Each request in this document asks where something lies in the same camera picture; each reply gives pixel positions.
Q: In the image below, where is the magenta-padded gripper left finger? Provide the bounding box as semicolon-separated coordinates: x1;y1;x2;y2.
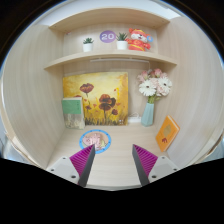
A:
46;143;97;188

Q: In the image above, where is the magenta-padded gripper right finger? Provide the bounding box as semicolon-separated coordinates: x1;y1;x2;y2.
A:
131;143;180;187

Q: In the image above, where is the round blue-rimmed cartoon mouse pad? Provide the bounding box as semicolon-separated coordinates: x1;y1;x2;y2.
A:
78;129;112;155

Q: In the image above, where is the orange book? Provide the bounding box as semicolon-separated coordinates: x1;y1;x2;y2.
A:
155;114;181;153

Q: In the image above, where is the pale teal faceted vase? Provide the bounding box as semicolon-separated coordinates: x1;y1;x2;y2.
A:
140;101;155;128

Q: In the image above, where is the green and beige book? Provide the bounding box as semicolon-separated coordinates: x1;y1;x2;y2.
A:
61;96;86;130

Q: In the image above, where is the yellow poppy flower painting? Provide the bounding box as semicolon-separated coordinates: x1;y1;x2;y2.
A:
62;71;130;127

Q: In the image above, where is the pink and white flower bouquet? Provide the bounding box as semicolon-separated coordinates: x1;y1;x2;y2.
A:
136;68;174;104

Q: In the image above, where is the light wooden shelf unit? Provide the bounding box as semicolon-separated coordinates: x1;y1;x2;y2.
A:
43;6;179;73

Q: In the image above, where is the white power strip with cable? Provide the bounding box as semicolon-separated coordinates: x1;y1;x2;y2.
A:
127;112;143;124

